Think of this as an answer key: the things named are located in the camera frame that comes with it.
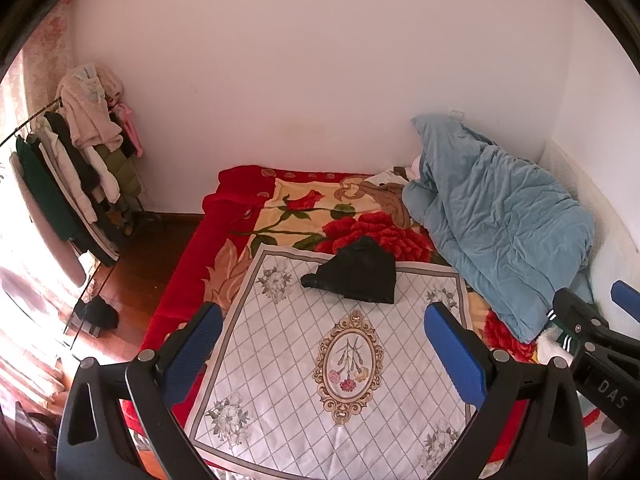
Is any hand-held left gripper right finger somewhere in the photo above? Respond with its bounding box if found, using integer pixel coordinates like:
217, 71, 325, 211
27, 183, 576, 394
424, 301, 590, 480

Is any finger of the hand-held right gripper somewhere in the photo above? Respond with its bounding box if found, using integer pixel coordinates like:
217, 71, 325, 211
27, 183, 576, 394
552, 287, 608, 356
611, 280, 640, 323

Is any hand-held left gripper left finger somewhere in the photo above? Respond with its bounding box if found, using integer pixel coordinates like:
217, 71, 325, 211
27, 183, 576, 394
56, 302, 223, 480

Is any black metal clothes rack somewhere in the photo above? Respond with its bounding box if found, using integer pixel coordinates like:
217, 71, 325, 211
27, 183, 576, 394
0, 97, 151, 356

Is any green white striped garment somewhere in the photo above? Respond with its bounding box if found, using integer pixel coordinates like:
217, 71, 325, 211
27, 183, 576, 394
544, 309, 576, 350

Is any white fluffy cloth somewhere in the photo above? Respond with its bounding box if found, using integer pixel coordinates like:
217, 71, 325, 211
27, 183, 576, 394
535, 327, 576, 368

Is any white quilted floral mat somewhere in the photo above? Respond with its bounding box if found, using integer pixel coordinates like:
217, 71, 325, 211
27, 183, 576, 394
184, 246, 488, 480

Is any small black cloth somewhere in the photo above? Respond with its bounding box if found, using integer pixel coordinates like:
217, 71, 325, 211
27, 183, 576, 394
75, 296, 120, 332

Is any light blue duvet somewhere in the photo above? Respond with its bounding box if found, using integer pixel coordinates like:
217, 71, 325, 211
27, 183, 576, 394
402, 114, 597, 343

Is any red floral blanket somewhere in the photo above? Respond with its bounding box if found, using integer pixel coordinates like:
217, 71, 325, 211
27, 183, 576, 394
122, 164, 601, 466

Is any pale pink coat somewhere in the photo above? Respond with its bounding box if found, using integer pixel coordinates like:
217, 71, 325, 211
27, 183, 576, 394
7, 152, 86, 286

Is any white and black garment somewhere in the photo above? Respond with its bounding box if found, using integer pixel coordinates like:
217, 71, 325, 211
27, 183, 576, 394
372, 157, 426, 191

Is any olive puffer jacket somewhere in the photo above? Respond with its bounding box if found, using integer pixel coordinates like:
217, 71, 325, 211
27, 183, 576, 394
95, 145, 143, 201

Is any white puffer jacket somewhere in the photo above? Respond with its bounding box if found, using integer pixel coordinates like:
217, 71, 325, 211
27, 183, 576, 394
37, 127, 98, 223

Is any dark green coat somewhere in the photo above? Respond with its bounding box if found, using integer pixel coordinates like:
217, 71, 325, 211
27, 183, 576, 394
15, 132, 81, 243

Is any pink garment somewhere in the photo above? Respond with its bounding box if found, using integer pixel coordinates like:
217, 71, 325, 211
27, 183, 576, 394
112, 102, 143, 158

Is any black coat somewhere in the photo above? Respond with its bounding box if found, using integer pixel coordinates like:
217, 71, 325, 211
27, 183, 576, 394
47, 112, 101, 201

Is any beige fluffy coat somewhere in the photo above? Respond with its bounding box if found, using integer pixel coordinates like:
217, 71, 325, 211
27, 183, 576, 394
57, 62, 126, 151

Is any floral curtain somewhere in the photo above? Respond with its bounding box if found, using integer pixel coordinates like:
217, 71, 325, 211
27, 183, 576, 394
0, 0, 76, 171

